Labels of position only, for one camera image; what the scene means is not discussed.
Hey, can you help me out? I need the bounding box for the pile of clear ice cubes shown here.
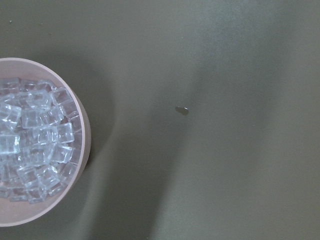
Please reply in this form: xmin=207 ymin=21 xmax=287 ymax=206
xmin=0 ymin=77 xmax=81 ymax=204

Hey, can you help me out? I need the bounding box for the pink bowl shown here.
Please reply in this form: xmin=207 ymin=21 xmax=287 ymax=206
xmin=0 ymin=57 xmax=92 ymax=227

